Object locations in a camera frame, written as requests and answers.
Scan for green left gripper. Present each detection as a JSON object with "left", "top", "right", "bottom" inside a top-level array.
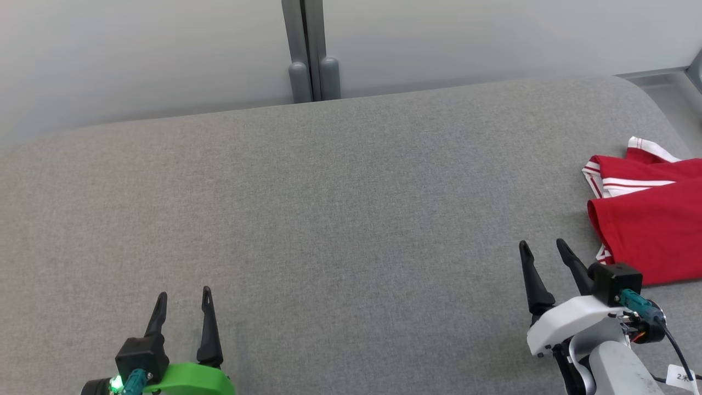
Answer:
[{"left": 81, "top": 286, "right": 236, "bottom": 395}]

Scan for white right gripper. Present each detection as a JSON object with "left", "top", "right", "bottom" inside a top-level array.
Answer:
[{"left": 519, "top": 238, "right": 667, "bottom": 357}]

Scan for red basketball jersey white sleeves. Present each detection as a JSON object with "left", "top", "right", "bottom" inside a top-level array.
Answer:
[{"left": 581, "top": 155, "right": 702, "bottom": 287}]

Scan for grey fabric sofa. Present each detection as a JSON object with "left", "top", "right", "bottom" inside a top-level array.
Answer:
[{"left": 0, "top": 74, "right": 702, "bottom": 395}]

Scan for black left cable teal plug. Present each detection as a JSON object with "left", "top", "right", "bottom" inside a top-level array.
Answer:
[{"left": 122, "top": 369, "right": 149, "bottom": 395}]

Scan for white right cable tag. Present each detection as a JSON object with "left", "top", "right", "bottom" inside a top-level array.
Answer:
[{"left": 666, "top": 365, "right": 698, "bottom": 391}]

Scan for grey metal floor rail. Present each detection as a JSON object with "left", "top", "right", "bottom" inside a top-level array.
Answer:
[{"left": 614, "top": 67, "right": 690, "bottom": 82}]

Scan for grey metal frame leg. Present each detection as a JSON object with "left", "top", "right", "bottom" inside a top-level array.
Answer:
[{"left": 687, "top": 48, "right": 702, "bottom": 94}]

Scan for grey rounded bumper post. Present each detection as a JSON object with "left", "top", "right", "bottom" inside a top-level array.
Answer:
[
  {"left": 320, "top": 56, "right": 341, "bottom": 100},
  {"left": 289, "top": 61, "right": 313, "bottom": 104}
]

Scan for grey metal partition frame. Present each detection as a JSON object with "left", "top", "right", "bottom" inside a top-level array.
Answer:
[{"left": 281, "top": 0, "right": 327, "bottom": 103}]

